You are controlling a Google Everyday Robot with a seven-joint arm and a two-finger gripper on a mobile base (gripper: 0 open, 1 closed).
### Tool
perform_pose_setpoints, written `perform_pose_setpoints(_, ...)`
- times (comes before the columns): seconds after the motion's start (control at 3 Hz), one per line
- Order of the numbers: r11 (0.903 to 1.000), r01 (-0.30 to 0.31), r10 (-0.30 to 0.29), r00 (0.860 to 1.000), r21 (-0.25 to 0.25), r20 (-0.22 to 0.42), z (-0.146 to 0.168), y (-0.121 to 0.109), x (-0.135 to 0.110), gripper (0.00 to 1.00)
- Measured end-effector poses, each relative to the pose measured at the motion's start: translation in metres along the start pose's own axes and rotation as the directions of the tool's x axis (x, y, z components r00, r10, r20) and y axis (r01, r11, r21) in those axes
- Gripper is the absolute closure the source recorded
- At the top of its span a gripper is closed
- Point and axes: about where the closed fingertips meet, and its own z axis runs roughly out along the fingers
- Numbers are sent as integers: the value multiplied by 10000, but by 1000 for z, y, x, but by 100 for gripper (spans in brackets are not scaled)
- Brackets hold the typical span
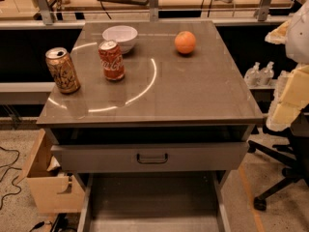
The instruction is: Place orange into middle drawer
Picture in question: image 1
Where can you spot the orange fruit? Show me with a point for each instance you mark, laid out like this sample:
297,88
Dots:
185,42

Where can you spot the open grey middle drawer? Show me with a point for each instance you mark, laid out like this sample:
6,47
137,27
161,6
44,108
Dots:
153,202

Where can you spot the white bowl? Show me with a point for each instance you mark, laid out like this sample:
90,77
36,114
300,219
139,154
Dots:
125,36

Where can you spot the clear bottle left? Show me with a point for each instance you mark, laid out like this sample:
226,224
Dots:
252,75

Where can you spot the black office chair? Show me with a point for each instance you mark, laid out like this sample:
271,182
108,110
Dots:
295,157

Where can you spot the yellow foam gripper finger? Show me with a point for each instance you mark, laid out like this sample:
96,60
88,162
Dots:
279,34
291,95

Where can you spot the cardboard box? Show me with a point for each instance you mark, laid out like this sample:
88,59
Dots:
53,191

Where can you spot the gold LaCroix can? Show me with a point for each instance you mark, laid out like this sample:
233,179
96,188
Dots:
62,70

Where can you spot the grey top drawer front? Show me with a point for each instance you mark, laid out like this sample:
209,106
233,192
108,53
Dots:
123,158

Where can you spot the red Coca-Cola can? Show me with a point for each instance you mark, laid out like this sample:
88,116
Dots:
111,59

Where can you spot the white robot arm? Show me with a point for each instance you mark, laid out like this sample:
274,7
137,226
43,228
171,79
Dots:
297,44

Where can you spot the clear bottle right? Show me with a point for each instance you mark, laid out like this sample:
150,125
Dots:
266,74

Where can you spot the clear bottle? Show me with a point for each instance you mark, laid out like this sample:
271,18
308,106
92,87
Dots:
266,74
252,75

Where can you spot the grey metal drawer cabinet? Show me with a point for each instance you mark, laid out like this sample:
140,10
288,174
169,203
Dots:
165,97

